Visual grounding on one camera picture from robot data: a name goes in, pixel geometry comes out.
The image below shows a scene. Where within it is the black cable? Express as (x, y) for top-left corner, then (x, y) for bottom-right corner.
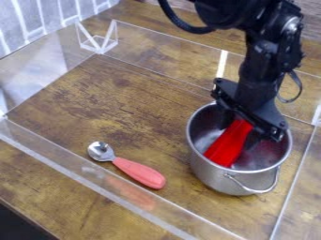
(157, 0), (304, 104)

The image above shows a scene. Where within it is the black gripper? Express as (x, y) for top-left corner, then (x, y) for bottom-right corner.
(210, 71), (289, 151)

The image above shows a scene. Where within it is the spoon with pink handle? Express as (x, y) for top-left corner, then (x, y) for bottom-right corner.
(88, 142), (166, 189)

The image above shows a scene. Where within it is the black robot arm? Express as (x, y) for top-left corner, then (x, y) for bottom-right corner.
(195, 0), (304, 155)

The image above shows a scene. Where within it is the clear acrylic enclosure wall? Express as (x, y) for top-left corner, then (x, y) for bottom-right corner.
(0, 19), (321, 240)

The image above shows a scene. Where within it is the silver metal pot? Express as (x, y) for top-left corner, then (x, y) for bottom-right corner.
(186, 102), (292, 196)

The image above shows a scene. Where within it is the red block object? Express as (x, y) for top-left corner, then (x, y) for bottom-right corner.
(203, 119), (253, 168)

